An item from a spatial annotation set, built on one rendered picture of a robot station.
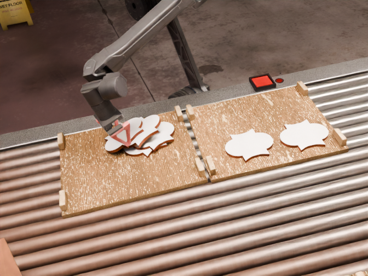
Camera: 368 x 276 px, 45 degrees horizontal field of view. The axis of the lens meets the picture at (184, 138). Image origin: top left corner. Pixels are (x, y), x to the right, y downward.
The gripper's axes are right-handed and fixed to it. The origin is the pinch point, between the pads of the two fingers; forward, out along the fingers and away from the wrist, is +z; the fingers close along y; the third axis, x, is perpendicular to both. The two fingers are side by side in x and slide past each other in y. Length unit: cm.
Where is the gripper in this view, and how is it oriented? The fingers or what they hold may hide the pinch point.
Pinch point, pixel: (121, 137)
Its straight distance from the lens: 137.3
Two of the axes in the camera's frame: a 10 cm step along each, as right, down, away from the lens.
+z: 3.9, 7.3, 5.6
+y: -4.6, -3.7, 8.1
